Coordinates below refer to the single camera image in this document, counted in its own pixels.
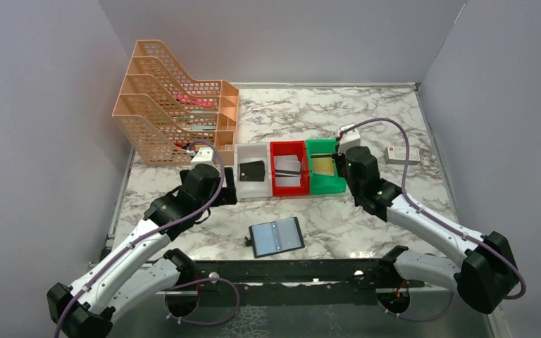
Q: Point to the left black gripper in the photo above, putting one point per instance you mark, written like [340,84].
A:
[227,196]

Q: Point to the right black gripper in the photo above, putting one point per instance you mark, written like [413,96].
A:
[338,159]

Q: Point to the green plastic bin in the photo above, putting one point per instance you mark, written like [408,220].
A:
[323,184]

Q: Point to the red plastic bin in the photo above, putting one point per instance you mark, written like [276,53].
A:
[294,185]

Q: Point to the white plastic bin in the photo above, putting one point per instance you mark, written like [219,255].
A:
[246,152]

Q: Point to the white card box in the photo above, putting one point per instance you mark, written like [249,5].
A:
[397,155]

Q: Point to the black leather card holder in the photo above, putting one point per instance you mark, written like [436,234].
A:
[276,237]

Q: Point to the peach plastic desk organizer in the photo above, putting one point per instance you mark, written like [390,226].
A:
[157,126]

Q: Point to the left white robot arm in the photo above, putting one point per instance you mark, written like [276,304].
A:
[89,306]

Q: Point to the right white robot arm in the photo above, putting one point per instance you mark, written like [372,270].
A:
[479,268]

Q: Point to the gold credit card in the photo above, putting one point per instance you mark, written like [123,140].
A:
[322,164]

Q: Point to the black credit card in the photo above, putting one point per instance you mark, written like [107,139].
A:
[253,171]

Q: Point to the white card with black stripe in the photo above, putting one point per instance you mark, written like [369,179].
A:
[278,165]

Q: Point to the pink highlighter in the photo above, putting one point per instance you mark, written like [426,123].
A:
[205,103]

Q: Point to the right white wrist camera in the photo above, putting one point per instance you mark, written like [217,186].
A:
[349,137]

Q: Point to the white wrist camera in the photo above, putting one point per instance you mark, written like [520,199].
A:
[349,137]
[204,155]

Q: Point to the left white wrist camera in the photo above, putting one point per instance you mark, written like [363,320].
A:
[204,155]

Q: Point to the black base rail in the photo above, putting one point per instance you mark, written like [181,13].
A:
[287,283]

